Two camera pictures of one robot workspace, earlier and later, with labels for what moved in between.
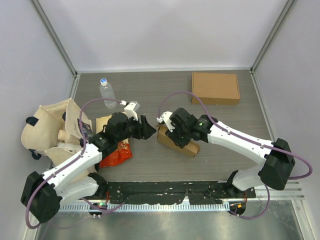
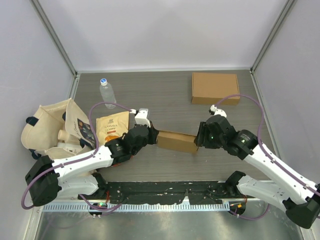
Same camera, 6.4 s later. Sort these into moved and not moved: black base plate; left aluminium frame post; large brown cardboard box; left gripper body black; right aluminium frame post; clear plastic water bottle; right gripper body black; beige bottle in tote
Moved: left gripper body black; right gripper body black
Not moved: beige bottle in tote; right aluminium frame post; left aluminium frame post; black base plate; clear plastic water bottle; large brown cardboard box
